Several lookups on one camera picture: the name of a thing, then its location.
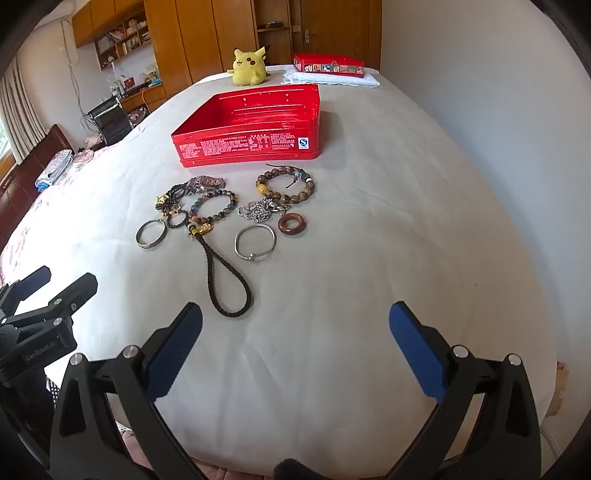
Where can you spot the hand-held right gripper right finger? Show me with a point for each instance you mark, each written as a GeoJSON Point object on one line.
{"type": "Point", "coordinates": [418, 350]}

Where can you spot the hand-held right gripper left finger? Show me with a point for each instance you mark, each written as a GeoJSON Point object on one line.
{"type": "Point", "coordinates": [178, 350]}

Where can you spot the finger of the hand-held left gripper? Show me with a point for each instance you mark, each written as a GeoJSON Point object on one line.
{"type": "Point", "coordinates": [69, 295]}
{"type": "Point", "coordinates": [34, 281]}

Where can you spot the wide silver bangle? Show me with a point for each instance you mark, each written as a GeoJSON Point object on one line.
{"type": "Point", "coordinates": [150, 245]}

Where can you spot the thin silver bangle with ball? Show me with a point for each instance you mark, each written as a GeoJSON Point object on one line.
{"type": "Point", "coordinates": [251, 257]}

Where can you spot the red tin box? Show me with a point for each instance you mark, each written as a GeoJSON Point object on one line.
{"type": "Point", "coordinates": [231, 145]}

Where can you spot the metal link watch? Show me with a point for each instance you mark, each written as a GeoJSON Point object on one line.
{"type": "Point", "coordinates": [205, 183]}

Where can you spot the white bed sheet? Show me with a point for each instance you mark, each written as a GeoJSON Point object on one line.
{"type": "Point", "coordinates": [346, 277]}

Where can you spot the dark wooden headboard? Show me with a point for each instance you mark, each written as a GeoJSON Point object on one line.
{"type": "Point", "coordinates": [27, 175]}

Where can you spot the window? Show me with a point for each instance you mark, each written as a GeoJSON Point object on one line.
{"type": "Point", "coordinates": [3, 152]}

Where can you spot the pink soft toy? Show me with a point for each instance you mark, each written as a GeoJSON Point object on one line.
{"type": "Point", "coordinates": [92, 140]}

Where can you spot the beige curtain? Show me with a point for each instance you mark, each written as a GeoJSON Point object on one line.
{"type": "Point", "coordinates": [21, 110]}

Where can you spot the black office chair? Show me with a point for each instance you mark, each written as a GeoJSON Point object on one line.
{"type": "Point", "coordinates": [111, 122]}

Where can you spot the wooden desk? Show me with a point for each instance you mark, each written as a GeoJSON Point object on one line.
{"type": "Point", "coordinates": [147, 94]}

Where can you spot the wooden bookshelf with books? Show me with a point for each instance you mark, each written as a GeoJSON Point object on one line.
{"type": "Point", "coordinates": [127, 41]}

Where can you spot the white folded lace cloth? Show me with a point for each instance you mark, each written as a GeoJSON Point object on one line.
{"type": "Point", "coordinates": [351, 82]}

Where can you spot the yellow plush toy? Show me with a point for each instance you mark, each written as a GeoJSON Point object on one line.
{"type": "Point", "coordinates": [247, 69]}

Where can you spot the wooden wardrobe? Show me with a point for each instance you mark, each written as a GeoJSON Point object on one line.
{"type": "Point", "coordinates": [207, 37]}

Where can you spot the red tin lid with pictures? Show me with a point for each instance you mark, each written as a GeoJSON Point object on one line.
{"type": "Point", "coordinates": [323, 60]}

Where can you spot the wooden door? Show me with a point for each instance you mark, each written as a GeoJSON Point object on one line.
{"type": "Point", "coordinates": [341, 23]}

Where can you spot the wooden wall cupboard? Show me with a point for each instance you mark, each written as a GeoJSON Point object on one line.
{"type": "Point", "coordinates": [106, 14]}

